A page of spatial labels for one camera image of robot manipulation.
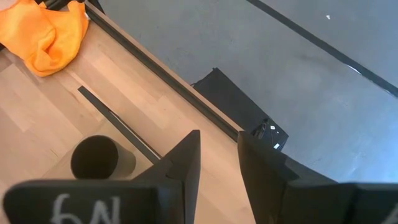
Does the black cup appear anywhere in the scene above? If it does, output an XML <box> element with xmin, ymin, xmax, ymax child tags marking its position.
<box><xmin>70</xmin><ymin>134</ymin><xmax>137</xmax><ymax>181</ymax></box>

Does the orange cloth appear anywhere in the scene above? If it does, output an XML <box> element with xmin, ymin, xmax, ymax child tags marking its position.
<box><xmin>0</xmin><ymin>0</ymin><xmax>90</xmax><ymax>78</ymax></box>

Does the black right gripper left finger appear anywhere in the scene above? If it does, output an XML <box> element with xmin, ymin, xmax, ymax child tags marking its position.
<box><xmin>2</xmin><ymin>129</ymin><xmax>201</xmax><ymax>224</ymax></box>

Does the black flat panel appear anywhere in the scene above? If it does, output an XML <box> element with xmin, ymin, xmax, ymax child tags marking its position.
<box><xmin>190</xmin><ymin>67</ymin><xmax>271</xmax><ymax>131</ymax></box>

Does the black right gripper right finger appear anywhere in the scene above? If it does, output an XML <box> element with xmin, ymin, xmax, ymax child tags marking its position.
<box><xmin>237</xmin><ymin>130</ymin><xmax>398</xmax><ymax>224</ymax></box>

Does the black frame clamp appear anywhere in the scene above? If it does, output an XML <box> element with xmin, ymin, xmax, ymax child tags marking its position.
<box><xmin>250</xmin><ymin>117</ymin><xmax>289</xmax><ymax>152</ymax></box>

